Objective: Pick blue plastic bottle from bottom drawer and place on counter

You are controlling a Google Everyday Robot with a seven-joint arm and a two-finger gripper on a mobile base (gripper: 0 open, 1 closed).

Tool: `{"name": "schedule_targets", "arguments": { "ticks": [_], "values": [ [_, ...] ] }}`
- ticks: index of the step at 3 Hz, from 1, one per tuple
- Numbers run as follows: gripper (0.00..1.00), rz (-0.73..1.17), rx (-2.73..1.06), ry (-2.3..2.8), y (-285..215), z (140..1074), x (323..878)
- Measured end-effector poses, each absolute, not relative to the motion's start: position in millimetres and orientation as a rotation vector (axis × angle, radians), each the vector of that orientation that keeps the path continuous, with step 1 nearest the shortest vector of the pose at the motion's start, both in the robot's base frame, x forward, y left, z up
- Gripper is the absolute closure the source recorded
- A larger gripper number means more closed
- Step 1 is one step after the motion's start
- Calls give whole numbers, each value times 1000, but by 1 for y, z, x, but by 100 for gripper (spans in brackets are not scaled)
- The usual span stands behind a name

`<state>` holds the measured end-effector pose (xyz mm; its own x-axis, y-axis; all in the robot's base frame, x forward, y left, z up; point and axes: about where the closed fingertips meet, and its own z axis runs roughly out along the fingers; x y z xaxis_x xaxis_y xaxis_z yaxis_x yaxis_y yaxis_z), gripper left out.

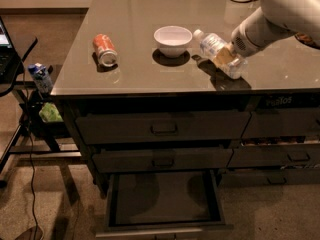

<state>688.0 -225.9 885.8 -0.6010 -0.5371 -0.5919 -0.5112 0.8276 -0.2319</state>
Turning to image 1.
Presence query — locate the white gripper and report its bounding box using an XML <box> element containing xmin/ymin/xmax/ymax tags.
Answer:
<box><xmin>213</xmin><ymin>8</ymin><xmax>284</xmax><ymax>68</ymax></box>

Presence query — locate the clear plastic water bottle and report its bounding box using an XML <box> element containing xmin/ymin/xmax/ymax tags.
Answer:
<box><xmin>193</xmin><ymin>29</ymin><xmax>246</xmax><ymax>79</ymax></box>

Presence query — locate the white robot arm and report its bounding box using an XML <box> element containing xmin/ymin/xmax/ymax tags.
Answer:
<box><xmin>213</xmin><ymin>0</ymin><xmax>320</xmax><ymax>68</ymax></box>

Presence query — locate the top left drawer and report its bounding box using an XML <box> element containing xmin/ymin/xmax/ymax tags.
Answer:
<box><xmin>75</xmin><ymin>111</ymin><xmax>250</xmax><ymax>145</ymax></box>

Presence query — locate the top right drawer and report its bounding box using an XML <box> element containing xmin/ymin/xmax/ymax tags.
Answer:
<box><xmin>242</xmin><ymin>108</ymin><xmax>320</xmax><ymax>139</ymax></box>

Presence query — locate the middle right drawer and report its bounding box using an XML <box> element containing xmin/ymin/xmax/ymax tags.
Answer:
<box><xmin>228</xmin><ymin>144</ymin><xmax>320</xmax><ymax>168</ymax></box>

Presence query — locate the middle left drawer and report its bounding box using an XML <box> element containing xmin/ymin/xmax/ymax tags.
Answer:
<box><xmin>92</xmin><ymin>147</ymin><xmax>232</xmax><ymax>173</ymax></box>

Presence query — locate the bottom right drawer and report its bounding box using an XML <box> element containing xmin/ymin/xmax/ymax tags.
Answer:
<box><xmin>219</xmin><ymin>167</ymin><xmax>320</xmax><ymax>188</ymax></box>

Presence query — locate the open bottom drawer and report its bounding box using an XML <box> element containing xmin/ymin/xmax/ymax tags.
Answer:
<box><xmin>96</xmin><ymin>169</ymin><xmax>233</xmax><ymax>240</ymax></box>

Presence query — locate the white bowl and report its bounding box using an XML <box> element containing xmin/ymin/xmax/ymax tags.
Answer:
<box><xmin>154</xmin><ymin>26</ymin><xmax>193</xmax><ymax>58</ymax></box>

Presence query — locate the jar of snacks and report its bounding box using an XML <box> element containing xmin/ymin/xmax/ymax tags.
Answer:
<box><xmin>295</xmin><ymin>33</ymin><xmax>320</xmax><ymax>49</ymax></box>

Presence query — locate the orange soda can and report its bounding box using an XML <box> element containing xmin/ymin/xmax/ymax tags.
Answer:
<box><xmin>93</xmin><ymin>34</ymin><xmax>118</xmax><ymax>67</ymax></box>

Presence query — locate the green snack bag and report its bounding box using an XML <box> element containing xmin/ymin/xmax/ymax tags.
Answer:
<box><xmin>39</xmin><ymin>103</ymin><xmax>63</xmax><ymax>123</ymax></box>

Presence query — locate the black side table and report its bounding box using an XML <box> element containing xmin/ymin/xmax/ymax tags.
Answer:
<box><xmin>0</xmin><ymin>35</ymin><xmax>78</xmax><ymax>173</ymax></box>

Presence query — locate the black laptop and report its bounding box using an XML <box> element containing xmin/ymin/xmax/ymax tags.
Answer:
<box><xmin>0</xmin><ymin>17</ymin><xmax>17</xmax><ymax>79</ymax></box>

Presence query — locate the black cable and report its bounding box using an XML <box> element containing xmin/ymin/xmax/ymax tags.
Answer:
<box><xmin>19</xmin><ymin>60</ymin><xmax>43</xmax><ymax>240</ymax></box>

